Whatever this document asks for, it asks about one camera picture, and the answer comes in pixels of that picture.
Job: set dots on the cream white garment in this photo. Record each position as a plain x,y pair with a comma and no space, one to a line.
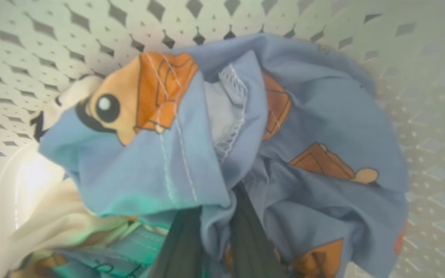
52,220

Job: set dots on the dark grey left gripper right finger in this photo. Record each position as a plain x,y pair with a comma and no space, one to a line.
251,247

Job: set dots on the blue orange patterned garment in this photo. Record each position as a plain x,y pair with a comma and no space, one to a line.
323,116

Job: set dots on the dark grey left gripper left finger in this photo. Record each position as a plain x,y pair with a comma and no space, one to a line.
180,255

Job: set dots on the cream perforated laundry basket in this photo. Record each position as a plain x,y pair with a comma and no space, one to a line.
33,38

